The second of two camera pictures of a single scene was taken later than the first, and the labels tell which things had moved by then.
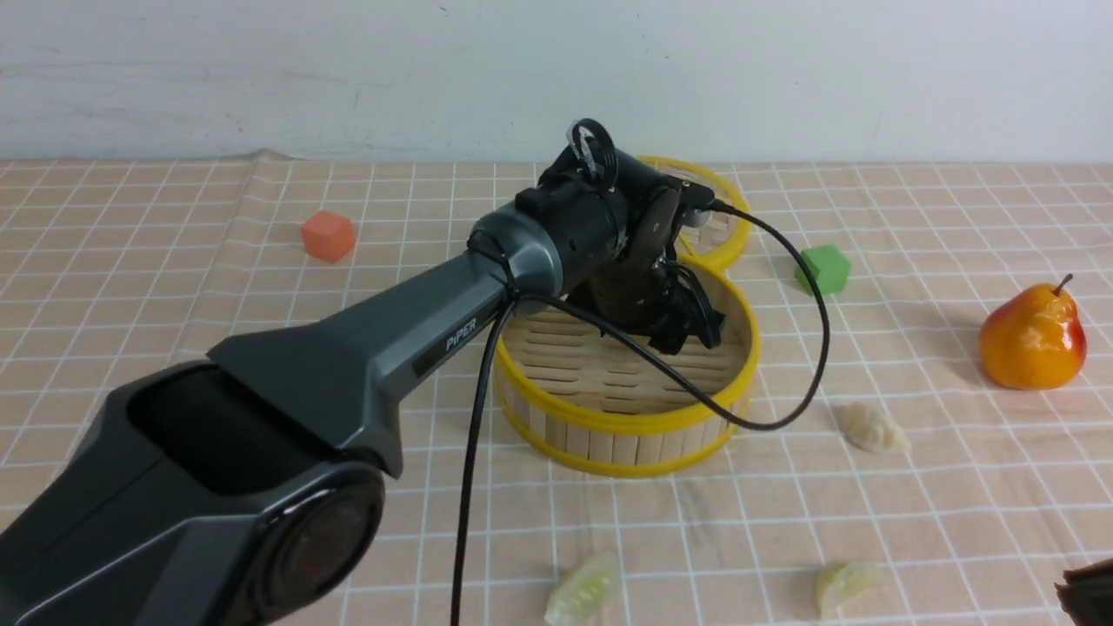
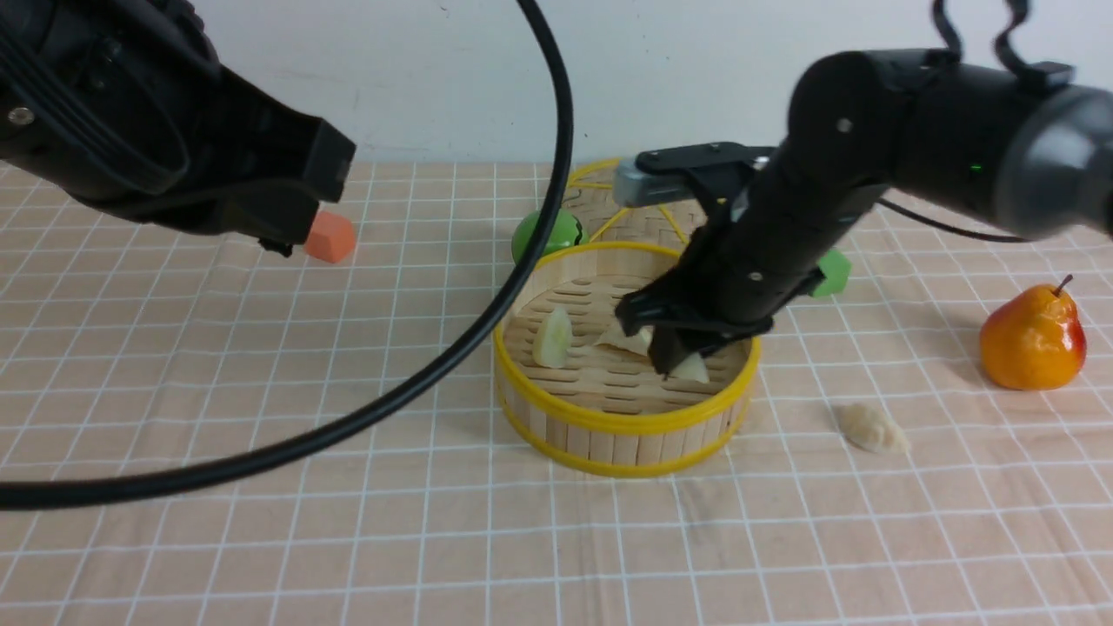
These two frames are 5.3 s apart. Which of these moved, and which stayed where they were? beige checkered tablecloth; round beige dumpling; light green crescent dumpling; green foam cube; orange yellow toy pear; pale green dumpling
Moved: light green crescent dumpling; pale green dumpling
Stayed: beige checkered tablecloth; green foam cube; orange yellow toy pear; round beige dumpling
